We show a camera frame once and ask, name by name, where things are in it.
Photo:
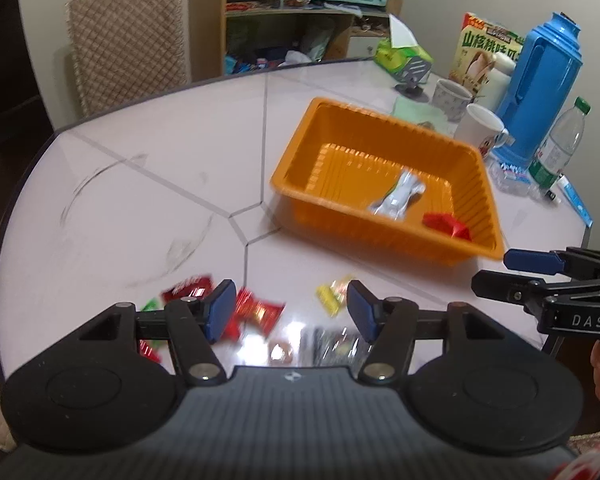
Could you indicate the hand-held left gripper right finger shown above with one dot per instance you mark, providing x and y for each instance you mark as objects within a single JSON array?
[{"x": 362, "y": 312}]

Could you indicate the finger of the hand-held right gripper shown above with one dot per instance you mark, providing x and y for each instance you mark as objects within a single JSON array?
[
  {"x": 530, "y": 261},
  {"x": 500, "y": 285}
]

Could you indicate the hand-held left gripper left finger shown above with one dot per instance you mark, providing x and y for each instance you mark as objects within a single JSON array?
[{"x": 220, "y": 310}]

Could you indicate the yellow green candy packet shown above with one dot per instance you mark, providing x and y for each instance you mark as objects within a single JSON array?
[{"x": 332, "y": 295}]

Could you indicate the red gold-print snack packet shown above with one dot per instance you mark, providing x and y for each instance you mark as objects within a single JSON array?
[
  {"x": 231, "y": 327},
  {"x": 260, "y": 312}
]

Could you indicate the orange plastic tray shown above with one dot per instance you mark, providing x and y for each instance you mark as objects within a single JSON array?
[{"x": 340, "y": 160}]

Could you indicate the dark red snack packet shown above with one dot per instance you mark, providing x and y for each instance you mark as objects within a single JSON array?
[{"x": 187, "y": 287}]

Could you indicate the small black clip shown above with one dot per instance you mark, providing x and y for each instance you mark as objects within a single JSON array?
[{"x": 551, "y": 196}]

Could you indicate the green wrapped candy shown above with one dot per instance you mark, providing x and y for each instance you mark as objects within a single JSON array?
[{"x": 151, "y": 305}]

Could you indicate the round beige snack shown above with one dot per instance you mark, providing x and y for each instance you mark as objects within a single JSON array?
[{"x": 282, "y": 351}]

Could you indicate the blue white tube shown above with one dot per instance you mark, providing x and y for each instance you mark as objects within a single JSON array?
[{"x": 577, "y": 202}]

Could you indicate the red wrapped candy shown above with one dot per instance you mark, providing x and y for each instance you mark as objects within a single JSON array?
[{"x": 447, "y": 225}]

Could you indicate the red green candy wrapper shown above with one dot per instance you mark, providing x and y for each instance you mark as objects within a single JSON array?
[{"x": 150, "y": 351}]

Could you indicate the clear toothpick pack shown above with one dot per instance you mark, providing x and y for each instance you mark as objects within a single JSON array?
[{"x": 510, "y": 177}]

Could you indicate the clear water bottle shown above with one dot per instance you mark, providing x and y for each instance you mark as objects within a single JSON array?
[{"x": 555, "y": 150}]

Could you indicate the silver snack packet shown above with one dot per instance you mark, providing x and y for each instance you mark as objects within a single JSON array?
[{"x": 397, "y": 197}]

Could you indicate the white cartoon mug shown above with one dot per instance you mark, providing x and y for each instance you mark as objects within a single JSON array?
[{"x": 475, "y": 130}]

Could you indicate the red white clothing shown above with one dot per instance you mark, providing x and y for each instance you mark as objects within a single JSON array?
[{"x": 590, "y": 467}]

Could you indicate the grey patterned mug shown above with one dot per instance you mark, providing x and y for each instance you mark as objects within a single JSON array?
[{"x": 450, "y": 100}]

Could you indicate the blue thermos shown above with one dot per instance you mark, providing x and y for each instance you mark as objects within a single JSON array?
[{"x": 545, "y": 80}]

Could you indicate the white container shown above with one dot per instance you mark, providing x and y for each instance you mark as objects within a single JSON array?
[{"x": 501, "y": 77}]

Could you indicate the green cloth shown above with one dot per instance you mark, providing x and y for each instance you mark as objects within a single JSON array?
[{"x": 415, "y": 110}]

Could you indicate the grey phone stand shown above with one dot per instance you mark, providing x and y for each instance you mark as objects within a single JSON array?
[{"x": 412, "y": 77}]

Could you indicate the yellow snack box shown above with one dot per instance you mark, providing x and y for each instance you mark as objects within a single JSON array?
[{"x": 472, "y": 47}]

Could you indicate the green tissue pack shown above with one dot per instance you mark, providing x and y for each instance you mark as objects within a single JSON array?
[{"x": 400, "y": 55}]

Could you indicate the white plastic bag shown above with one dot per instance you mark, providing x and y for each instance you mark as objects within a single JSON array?
[{"x": 305, "y": 47}]

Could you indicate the beige quilted chair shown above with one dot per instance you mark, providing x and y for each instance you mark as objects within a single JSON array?
[{"x": 125, "y": 45}]

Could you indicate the wooden shelf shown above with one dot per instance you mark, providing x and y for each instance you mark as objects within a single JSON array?
[{"x": 207, "y": 25}]

